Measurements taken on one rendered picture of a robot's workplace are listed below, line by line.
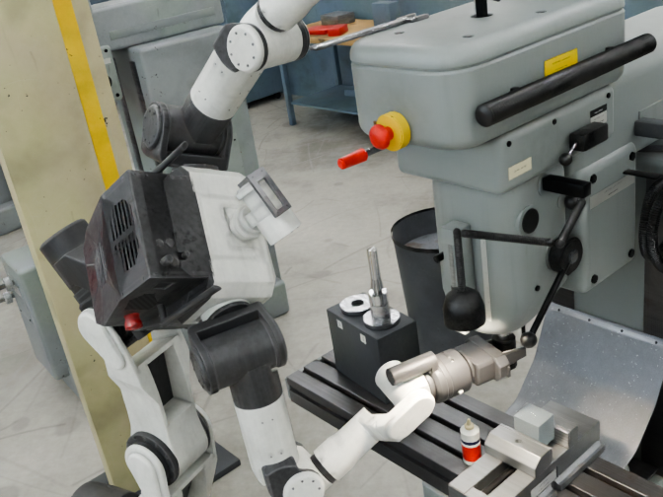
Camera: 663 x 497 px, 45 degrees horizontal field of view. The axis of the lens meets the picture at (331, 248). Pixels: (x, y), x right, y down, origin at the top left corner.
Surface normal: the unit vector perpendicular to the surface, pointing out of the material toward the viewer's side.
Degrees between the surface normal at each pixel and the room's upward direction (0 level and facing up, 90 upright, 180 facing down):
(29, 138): 90
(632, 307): 90
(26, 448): 0
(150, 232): 59
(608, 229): 90
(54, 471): 0
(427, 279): 94
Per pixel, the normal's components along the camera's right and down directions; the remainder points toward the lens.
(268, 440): 0.31, 0.28
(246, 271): 0.64, -0.40
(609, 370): -0.73, -0.08
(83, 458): -0.14, -0.90
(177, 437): 0.82, -0.05
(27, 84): 0.65, 0.23
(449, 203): -0.75, 0.38
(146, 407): -0.50, 0.43
